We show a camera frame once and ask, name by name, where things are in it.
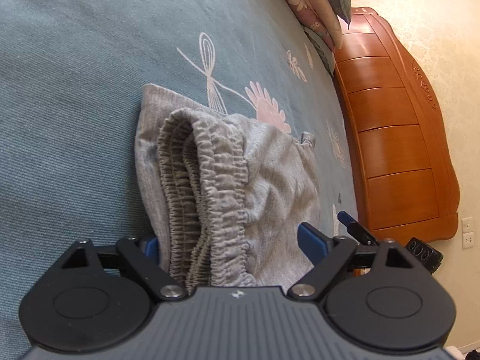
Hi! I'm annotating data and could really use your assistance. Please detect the grey sweatpants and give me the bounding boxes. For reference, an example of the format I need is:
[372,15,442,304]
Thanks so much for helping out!
[134,84,320,291]

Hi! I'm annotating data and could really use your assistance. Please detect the wooden headboard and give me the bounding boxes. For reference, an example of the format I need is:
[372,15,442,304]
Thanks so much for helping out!
[334,7,460,244]

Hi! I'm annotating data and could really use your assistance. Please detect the teal pillow under quilt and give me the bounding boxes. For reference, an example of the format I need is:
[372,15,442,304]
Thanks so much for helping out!
[304,27,335,77]

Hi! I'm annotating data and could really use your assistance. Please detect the pink floral folded quilt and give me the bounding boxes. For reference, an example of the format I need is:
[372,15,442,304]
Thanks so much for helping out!
[285,0,343,51]

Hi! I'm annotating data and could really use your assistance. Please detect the teal floral bed sheet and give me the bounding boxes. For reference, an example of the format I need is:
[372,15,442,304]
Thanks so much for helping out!
[1,0,357,359]

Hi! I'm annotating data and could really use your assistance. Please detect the wall socket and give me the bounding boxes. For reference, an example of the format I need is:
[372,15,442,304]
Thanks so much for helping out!
[461,217,474,250]

